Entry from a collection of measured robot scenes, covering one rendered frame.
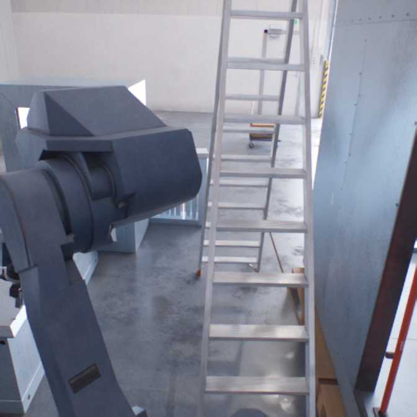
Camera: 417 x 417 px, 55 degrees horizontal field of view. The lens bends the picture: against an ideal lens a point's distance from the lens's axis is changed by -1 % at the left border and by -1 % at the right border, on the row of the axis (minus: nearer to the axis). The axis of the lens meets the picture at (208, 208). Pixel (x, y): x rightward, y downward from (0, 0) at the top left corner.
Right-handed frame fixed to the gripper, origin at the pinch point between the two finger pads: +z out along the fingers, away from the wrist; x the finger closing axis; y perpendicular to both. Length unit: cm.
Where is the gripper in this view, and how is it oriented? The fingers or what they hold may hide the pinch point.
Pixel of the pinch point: (18, 302)
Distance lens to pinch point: 233.0
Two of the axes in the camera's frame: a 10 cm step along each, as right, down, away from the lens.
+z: -2.1, 9.0, 3.9
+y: 9.8, 2.0, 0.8
